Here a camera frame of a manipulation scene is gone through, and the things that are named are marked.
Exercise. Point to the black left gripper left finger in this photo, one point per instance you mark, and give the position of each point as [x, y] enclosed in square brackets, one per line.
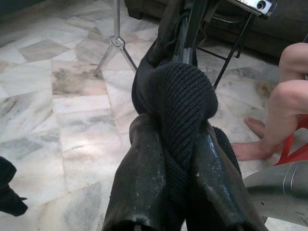
[139, 180]

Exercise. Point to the black knit garment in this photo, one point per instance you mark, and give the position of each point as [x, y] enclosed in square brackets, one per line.
[183, 101]

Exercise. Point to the red plastic stool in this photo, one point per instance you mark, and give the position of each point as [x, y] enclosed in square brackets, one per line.
[296, 149]

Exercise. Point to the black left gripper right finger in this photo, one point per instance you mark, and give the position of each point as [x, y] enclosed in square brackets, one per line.
[216, 192]

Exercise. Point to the black T-shirt with green print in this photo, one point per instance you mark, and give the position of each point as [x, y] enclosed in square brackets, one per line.
[9, 192]

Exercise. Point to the dark brown fabric sofa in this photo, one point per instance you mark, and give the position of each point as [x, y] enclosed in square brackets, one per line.
[272, 41]

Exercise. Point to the silver robot leg black foot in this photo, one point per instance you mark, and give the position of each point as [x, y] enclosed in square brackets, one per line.
[276, 187]

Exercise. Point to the black folding chair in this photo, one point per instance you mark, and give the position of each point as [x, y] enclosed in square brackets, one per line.
[228, 60]

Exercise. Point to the silver metal clothes rack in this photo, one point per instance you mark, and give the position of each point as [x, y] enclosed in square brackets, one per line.
[116, 43]

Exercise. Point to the seated person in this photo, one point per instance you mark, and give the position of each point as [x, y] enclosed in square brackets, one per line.
[288, 96]

